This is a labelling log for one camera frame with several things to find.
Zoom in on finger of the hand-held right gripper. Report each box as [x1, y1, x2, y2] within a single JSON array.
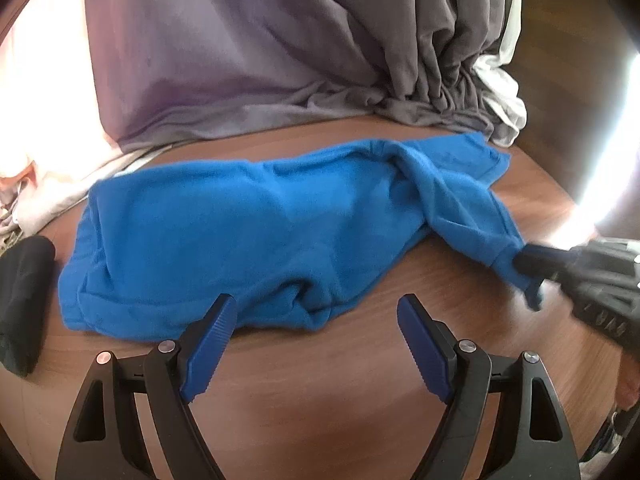
[[515, 244, 576, 286]]

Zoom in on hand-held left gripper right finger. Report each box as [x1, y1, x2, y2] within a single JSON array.
[[396, 294, 583, 480]]

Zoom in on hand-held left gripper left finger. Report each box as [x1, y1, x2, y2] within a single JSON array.
[[55, 294, 238, 480]]

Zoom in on blue pants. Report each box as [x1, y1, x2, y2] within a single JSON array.
[[57, 131, 546, 333]]

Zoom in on person's right hand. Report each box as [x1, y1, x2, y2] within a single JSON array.
[[616, 347, 640, 411]]

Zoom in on white cloth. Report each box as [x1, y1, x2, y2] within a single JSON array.
[[472, 0, 528, 148]]

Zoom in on black cloth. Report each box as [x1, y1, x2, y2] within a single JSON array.
[[0, 236, 57, 378]]

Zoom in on yellow checked cloth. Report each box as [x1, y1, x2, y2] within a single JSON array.
[[0, 220, 22, 258]]

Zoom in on pale pink cloth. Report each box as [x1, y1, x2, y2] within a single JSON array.
[[0, 0, 171, 233]]

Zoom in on grey cloth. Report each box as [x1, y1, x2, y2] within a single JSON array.
[[85, 0, 521, 153]]

